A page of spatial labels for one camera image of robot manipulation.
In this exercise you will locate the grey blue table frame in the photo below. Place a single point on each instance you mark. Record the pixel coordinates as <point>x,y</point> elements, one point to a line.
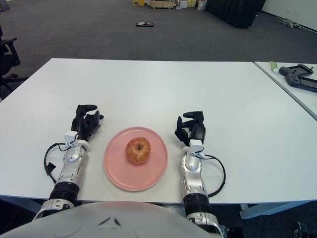
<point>260,209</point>

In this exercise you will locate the grey robot torso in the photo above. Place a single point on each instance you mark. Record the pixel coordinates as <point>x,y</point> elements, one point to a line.
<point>99,223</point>

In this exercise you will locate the black flat floor tray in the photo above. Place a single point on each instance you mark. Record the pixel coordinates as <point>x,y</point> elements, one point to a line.
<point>144,24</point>

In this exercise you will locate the black handheld game console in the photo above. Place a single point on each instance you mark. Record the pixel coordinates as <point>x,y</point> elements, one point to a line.
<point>293,79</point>

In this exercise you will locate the yellow cardboard box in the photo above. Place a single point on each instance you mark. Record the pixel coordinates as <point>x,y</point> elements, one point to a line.
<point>138,2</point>

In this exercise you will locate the pink round plate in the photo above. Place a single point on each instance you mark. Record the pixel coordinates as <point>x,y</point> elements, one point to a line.
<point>116,173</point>

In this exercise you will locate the black controller frame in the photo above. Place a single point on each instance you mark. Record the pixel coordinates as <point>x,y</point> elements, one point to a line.
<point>284,70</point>

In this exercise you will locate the white bag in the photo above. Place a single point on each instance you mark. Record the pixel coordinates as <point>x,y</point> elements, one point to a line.
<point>201,5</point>

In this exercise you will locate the green white tube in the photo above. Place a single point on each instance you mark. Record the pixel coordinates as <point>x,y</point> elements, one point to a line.
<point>273,66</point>

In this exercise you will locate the grey robot dog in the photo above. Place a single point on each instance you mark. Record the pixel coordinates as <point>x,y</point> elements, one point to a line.
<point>290,23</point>

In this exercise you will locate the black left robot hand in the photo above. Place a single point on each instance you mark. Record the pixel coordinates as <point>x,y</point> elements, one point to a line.
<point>79,124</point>

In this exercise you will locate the black office chair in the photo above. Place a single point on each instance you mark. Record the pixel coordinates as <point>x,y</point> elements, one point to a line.
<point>7,57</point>

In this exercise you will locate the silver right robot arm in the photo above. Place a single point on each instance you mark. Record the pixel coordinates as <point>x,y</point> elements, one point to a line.
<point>193,173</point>

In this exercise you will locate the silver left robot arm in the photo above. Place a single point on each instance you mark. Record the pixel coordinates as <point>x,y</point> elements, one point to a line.
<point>71,171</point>

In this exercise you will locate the wooden crate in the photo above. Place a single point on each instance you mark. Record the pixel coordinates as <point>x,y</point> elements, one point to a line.
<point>162,4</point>

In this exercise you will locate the red yellow apple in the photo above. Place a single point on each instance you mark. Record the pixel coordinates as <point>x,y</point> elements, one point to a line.
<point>138,151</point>

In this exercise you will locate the black tall cabinet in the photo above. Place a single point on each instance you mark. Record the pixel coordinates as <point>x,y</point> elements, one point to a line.
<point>235,11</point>

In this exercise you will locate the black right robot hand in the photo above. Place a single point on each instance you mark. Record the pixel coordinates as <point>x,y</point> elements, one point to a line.
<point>198,131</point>

